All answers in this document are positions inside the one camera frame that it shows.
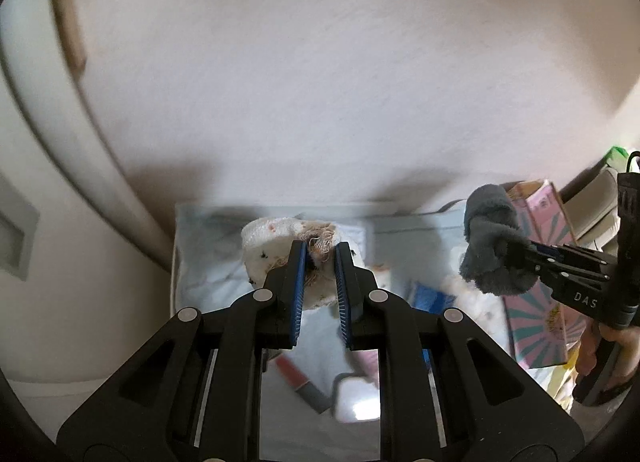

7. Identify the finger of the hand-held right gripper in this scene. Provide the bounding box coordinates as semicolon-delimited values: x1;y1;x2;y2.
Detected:
505;240;612;289
529;240;610;267

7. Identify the grey fleece cloth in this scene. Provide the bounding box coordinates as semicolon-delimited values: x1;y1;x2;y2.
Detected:
459;184;543;295

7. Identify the floral covered desktop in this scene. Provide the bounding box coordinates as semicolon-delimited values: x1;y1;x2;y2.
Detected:
170;201;507;462

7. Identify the pink striped cardboard box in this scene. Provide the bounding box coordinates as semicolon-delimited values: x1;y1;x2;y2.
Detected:
500;179;590;371

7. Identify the grey sofa cushion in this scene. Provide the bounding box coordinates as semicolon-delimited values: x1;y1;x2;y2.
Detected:
559;166;624;253

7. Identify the white patterned cloth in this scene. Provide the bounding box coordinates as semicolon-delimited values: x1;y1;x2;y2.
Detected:
241;216;368;311

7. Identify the person's right hand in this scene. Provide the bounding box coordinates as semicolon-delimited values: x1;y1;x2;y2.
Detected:
576;323;637;377

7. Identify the blue packet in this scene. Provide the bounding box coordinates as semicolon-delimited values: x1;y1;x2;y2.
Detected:
407;282;459;315

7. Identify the white plastic case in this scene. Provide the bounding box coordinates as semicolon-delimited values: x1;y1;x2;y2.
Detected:
333;372;381;425

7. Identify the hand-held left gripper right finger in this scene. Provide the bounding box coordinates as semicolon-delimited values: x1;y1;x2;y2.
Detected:
334;242;586;462

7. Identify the green tissue pack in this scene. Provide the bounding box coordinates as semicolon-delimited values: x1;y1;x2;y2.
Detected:
604;145;635;173

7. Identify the red and grey tube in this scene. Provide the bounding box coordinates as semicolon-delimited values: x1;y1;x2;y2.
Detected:
275;356;332;415

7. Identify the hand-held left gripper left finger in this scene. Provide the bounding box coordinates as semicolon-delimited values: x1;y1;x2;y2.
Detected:
56;240;307;462

